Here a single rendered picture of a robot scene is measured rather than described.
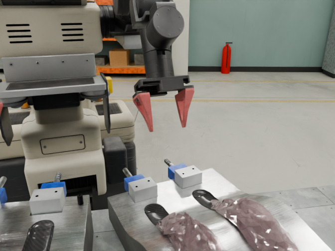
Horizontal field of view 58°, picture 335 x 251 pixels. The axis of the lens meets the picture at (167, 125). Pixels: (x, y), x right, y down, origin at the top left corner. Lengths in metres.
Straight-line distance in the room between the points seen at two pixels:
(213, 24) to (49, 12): 5.07
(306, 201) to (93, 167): 0.58
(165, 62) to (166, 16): 0.09
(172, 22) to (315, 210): 0.50
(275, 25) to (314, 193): 5.33
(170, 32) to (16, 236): 0.41
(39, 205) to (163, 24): 0.37
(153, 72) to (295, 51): 5.69
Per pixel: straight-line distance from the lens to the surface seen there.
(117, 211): 0.60
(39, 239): 0.54
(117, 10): 0.75
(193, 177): 0.66
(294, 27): 6.14
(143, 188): 0.61
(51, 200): 0.56
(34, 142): 0.92
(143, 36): 0.62
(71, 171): 0.92
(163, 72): 0.59
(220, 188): 0.67
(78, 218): 0.55
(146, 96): 0.56
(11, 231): 0.56
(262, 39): 5.99
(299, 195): 0.80
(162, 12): 0.55
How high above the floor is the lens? 1.22
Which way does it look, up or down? 22 degrees down
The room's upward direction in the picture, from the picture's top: straight up
